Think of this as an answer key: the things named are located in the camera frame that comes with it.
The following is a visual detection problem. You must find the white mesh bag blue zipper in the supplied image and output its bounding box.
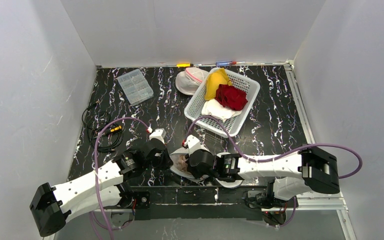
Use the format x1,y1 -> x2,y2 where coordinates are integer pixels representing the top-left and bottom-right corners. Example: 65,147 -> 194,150
169,148 -> 243,189

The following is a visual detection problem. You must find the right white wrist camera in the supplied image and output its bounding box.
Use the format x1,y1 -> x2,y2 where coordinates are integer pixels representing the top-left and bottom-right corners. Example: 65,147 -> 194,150
181,134 -> 209,155

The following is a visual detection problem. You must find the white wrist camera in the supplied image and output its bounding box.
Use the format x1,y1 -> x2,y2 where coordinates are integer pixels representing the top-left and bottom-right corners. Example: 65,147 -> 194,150
181,134 -> 209,155
149,128 -> 167,144

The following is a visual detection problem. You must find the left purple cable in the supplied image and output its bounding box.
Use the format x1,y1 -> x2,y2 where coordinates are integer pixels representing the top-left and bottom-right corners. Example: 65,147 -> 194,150
89,117 -> 153,240

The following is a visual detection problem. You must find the red bra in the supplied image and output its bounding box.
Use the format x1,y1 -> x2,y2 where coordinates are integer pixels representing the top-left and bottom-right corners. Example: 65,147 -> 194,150
214,84 -> 248,111

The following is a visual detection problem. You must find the black base frame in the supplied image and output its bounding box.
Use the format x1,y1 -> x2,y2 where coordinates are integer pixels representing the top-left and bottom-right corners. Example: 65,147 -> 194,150
130,186 -> 293,222

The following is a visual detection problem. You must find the beige pink bra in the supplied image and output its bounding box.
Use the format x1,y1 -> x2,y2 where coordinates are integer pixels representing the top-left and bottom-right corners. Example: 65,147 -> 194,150
172,154 -> 188,173

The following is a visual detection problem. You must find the aluminium side rail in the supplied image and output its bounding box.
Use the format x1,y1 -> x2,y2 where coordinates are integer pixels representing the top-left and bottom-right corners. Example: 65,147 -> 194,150
284,59 -> 357,240

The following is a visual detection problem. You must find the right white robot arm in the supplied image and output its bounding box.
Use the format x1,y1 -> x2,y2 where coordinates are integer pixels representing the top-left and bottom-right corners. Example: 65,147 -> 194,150
186,146 -> 340,201

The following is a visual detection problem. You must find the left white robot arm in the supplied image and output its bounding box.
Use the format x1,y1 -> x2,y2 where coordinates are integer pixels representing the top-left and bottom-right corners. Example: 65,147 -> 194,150
29,138 -> 169,237

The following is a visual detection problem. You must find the yellow bra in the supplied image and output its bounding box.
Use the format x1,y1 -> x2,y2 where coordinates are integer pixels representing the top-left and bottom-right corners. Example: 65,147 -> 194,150
204,68 -> 233,101

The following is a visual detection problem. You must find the white mesh bag pink zipper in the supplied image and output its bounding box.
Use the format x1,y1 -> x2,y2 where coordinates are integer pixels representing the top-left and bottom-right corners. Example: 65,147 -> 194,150
175,67 -> 210,96

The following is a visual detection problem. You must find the white bra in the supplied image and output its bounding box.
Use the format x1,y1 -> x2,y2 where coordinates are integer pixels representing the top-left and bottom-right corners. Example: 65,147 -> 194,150
201,99 -> 242,122

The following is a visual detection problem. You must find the black coiled cable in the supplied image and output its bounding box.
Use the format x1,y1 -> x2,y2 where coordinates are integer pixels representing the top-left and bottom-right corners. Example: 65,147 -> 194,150
80,103 -> 125,154

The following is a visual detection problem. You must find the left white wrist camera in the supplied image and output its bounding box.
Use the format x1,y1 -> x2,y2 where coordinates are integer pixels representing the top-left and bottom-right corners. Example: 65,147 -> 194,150
149,128 -> 167,144

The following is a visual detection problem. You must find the clear plastic organizer box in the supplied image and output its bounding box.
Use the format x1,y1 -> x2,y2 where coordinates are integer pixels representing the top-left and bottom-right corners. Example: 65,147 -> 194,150
116,69 -> 154,106

